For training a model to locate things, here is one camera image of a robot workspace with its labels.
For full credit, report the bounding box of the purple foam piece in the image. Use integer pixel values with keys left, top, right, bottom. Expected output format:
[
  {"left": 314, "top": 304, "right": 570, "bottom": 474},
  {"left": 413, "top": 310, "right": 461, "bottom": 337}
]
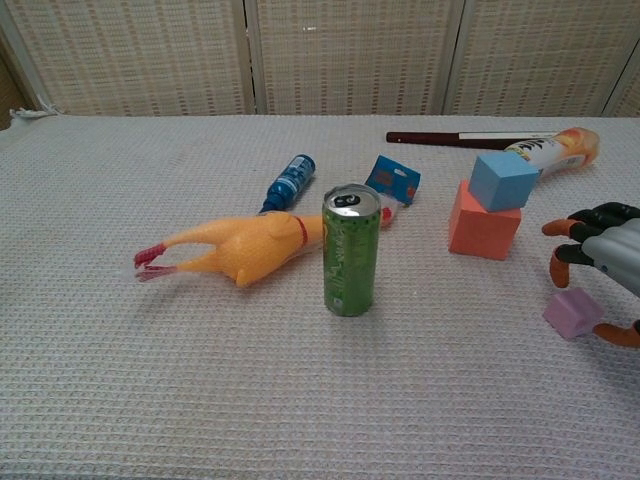
[{"left": 543, "top": 287, "right": 605, "bottom": 342}]

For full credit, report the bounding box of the woven bamboo folding screen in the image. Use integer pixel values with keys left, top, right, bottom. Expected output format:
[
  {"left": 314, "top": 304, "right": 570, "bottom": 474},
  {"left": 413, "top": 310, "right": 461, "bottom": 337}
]
[{"left": 0, "top": 0, "right": 640, "bottom": 132}]

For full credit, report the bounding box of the blue foam cube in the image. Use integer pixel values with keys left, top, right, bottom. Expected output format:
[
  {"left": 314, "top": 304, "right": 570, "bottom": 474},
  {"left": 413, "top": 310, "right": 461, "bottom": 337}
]
[{"left": 468, "top": 152, "right": 540, "bottom": 213}]

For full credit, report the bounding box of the green drink can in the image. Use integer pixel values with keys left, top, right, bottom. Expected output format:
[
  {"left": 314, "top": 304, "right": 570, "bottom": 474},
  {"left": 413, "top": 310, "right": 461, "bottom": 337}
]
[{"left": 321, "top": 182, "right": 382, "bottom": 318}]

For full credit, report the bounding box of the blue snack packet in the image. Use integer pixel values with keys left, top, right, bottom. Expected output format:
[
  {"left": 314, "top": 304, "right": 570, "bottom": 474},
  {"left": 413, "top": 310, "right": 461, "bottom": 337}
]
[{"left": 363, "top": 154, "right": 422, "bottom": 207}]

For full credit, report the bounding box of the small blue spray bottle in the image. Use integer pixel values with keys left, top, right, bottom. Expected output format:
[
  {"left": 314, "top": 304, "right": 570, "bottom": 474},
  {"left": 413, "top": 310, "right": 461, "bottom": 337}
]
[{"left": 257, "top": 153, "right": 317, "bottom": 215}]

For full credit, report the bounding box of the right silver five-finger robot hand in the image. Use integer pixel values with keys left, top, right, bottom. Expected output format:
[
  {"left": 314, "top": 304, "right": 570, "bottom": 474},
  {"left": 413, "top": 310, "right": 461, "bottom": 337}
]
[{"left": 542, "top": 202, "right": 640, "bottom": 349}]

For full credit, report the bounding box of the dark red folded fan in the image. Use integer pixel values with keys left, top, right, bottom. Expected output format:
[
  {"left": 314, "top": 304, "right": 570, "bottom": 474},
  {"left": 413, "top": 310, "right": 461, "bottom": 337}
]
[{"left": 385, "top": 130, "right": 559, "bottom": 150}]

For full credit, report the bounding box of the large orange foam block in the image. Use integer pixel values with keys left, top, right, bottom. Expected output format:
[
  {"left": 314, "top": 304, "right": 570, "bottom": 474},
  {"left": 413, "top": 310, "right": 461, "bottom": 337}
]
[{"left": 448, "top": 179, "right": 523, "bottom": 262}]

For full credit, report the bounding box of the white woven tablecloth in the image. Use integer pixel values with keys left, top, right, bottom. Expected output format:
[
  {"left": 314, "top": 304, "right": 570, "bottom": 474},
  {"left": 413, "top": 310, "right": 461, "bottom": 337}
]
[{"left": 0, "top": 107, "right": 640, "bottom": 480}]

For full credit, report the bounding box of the yellow rubber chicken toy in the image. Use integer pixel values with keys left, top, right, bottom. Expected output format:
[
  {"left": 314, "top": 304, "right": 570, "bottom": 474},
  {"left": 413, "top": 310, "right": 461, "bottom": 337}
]
[{"left": 133, "top": 202, "right": 401, "bottom": 289}]

